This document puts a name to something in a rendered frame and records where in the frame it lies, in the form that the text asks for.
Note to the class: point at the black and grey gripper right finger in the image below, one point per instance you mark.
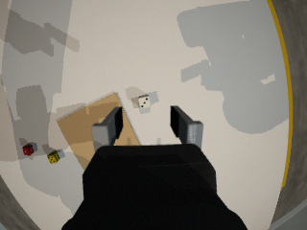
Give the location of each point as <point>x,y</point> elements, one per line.
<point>184,128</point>

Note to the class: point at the red die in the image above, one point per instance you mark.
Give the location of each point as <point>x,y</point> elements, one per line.
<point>28,150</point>

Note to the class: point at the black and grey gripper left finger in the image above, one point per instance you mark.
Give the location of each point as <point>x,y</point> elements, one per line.
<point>106,132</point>

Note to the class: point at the yellow die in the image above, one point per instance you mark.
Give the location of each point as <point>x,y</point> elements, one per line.
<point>53,157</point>

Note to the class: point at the tan square mat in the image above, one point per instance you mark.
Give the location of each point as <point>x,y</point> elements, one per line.
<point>76,128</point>

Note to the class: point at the white die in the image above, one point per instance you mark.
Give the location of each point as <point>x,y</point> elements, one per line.
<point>144,101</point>

